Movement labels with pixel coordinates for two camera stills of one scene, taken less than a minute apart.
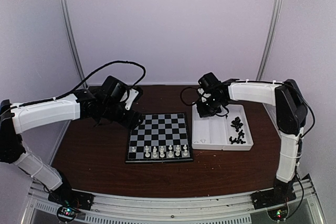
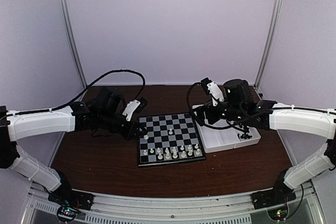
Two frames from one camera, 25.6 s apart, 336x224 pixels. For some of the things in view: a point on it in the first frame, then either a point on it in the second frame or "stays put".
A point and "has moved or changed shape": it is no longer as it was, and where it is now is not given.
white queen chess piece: (161, 153) to (175, 156)
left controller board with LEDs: (66, 213) stays put
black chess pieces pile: (239, 140) to (244, 136)
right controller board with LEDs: (279, 214) stays put
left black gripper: (130, 121) to (131, 131)
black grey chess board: (160, 137) has moved or changed shape
